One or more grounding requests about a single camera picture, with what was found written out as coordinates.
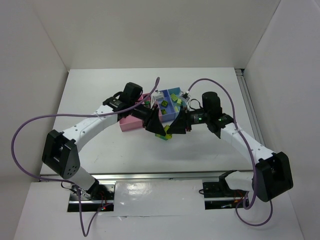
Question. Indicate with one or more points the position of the aluminium rail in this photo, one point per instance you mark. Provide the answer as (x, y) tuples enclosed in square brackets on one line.
[(134, 176), (239, 72)]

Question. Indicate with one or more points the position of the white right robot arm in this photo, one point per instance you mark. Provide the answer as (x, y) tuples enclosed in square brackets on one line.
[(271, 175)]

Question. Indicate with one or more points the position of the green yellow lego assembly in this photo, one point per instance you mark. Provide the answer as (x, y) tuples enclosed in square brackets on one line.
[(161, 137)]

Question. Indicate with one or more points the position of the light blue bin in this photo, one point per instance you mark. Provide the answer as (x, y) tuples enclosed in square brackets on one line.
[(177, 91)]

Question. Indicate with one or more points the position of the purple-blue bin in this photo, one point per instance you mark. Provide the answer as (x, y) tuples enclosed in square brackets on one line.
[(168, 108)]

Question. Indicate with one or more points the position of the aluminium rail front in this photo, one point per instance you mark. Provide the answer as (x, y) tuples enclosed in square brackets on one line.
[(134, 176)]

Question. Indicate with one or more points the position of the aluminium rail right side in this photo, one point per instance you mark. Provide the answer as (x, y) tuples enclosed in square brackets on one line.
[(239, 72)]

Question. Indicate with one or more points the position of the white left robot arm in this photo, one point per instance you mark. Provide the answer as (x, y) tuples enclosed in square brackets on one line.
[(61, 149)]

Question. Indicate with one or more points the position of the lime lego brick long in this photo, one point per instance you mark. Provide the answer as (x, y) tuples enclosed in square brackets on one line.
[(173, 97)]

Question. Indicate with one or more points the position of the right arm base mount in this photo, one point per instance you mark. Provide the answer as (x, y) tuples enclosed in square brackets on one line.
[(217, 194)]

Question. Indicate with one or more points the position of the lime lego brick small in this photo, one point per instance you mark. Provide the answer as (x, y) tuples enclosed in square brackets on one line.
[(164, 103)]

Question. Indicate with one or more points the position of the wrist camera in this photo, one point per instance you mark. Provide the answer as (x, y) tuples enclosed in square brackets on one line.
[(224, 120), (115, 104)]

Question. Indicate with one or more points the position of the lime lego brick pair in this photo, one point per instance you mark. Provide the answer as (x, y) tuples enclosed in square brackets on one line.
[(167, 136)]

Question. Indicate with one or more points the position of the large pink bin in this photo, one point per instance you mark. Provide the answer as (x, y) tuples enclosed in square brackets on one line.
[(130, 123)]

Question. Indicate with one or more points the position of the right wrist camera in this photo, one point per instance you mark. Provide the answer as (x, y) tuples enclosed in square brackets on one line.
[(224, 120)]

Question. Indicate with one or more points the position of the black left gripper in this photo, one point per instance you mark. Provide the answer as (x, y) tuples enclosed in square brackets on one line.
[(152, 116)]

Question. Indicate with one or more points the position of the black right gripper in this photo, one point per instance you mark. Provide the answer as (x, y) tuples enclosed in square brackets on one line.
[(185, 120)]

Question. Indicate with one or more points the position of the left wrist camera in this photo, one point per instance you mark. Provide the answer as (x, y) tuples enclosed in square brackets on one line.
[(115, 104)]

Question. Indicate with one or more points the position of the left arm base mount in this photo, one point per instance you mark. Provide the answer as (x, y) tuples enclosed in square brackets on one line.
[(103, 199)]

